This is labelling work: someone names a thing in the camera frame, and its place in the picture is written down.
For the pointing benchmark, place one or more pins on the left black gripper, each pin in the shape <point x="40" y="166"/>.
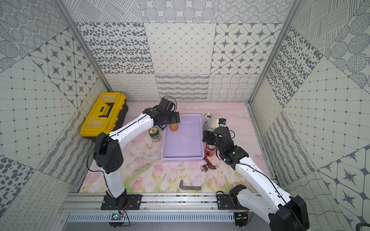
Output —
<point x="173" y="118"/>

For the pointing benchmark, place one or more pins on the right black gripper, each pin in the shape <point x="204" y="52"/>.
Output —
<point x="211" y="134"/>

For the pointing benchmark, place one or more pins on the orange soda can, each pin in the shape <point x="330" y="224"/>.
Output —
<point x="174" y="127"/>

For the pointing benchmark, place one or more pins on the red cola can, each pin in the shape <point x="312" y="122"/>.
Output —
<point x="210" y="150"/>

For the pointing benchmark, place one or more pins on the green and gold beer can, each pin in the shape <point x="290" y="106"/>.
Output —
<point x="154" y="134"/>

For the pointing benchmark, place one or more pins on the silver white can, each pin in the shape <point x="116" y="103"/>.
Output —
<point x="207" y="121"/>

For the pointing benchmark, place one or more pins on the purple perforated plastic basket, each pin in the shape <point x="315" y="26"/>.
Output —
<point x="185" y="144"/>

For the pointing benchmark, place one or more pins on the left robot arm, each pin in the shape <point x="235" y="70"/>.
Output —
<point x="108" y="147"/>

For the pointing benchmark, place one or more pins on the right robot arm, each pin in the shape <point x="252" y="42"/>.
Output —
<point x="274" y="205"/>

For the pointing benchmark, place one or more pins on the brown pipe fitting tool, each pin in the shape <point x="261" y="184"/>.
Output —
<point x="208" y="165"/>

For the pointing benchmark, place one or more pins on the yellow and black toolbox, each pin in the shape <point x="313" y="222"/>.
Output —
<point x="107" y="115"/>

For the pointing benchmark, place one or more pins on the right black controller box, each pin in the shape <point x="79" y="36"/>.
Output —
<point x="241" y="219"/>

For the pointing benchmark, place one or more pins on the left green circuit board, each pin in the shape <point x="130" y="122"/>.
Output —
<point x="116" y="221"/>

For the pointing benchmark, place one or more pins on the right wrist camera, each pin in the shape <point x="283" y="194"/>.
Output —
<point x="221" y="122"/>

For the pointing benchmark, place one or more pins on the grey metal angle bracket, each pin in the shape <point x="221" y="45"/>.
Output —
<point x="188" y="187"/>

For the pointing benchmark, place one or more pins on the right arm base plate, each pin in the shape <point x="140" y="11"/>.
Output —
<point x="233" y="202"/>

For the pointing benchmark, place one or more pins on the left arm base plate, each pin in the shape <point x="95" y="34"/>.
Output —
<point x="127" y="202"/>

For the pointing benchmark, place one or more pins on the aluminium mounting rail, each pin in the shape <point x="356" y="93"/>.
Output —
<point x="151" y="202"/>

